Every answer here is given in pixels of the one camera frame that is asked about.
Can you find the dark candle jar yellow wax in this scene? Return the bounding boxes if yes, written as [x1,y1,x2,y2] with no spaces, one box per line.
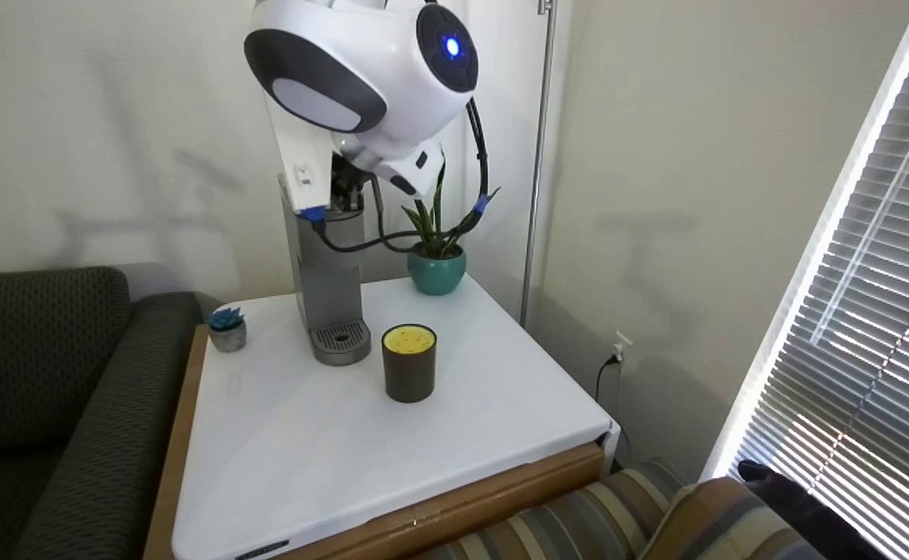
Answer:
[380,323,438,403]

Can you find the white vertical pole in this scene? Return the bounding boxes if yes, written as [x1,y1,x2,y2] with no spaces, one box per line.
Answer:
[519,0,553,328]

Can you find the grey coffee maker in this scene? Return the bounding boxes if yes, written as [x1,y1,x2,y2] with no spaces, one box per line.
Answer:
[279,176,369,367]

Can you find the white table board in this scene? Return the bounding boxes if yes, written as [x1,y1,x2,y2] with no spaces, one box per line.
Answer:
[172,280,621,560]

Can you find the black power cord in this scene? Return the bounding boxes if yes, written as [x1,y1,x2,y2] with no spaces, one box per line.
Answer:
[588,351,623,401]

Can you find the dark grey armchair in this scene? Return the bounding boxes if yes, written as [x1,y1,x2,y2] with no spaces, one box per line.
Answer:
[0,266,199,560]

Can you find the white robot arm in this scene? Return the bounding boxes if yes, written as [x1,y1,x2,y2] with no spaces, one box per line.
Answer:
[243,0,481,159]

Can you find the striped sofa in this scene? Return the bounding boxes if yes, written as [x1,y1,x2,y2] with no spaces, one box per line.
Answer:
[411,463,824,560]

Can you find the window blinds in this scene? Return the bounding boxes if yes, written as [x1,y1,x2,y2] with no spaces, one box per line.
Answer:
[733,38,909,560]

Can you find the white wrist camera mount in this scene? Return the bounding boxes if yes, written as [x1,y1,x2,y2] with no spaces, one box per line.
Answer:
[269,105,446,215]

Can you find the green plant teal pot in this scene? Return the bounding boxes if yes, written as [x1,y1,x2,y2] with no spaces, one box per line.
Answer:
[405,176,495,294]

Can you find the white wall outlet plug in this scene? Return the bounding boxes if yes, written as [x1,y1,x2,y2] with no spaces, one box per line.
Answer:
[614,330,634,363]

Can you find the small blue succulent grey pot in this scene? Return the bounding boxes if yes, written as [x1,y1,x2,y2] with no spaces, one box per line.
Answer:
[206,308,245,351]

